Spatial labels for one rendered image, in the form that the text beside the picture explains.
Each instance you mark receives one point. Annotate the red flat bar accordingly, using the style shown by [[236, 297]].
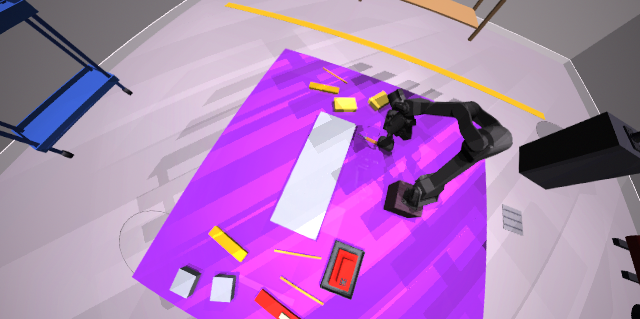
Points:
[[274, 307]]

